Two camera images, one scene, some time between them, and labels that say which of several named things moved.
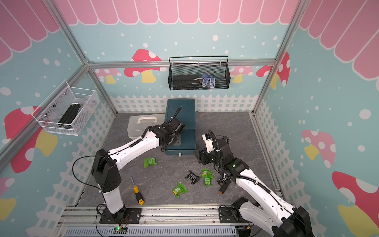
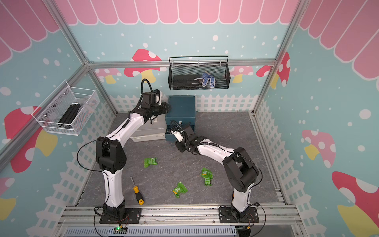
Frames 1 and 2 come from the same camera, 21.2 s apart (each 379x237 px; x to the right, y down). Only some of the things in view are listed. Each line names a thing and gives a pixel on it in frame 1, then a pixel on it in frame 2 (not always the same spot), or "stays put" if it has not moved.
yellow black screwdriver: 138,197 stays put
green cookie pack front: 180,189 stays put
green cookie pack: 150,161 stays put
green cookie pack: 208,176 stays put
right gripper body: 208,157 → 182,145
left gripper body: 173,141 → 159,109
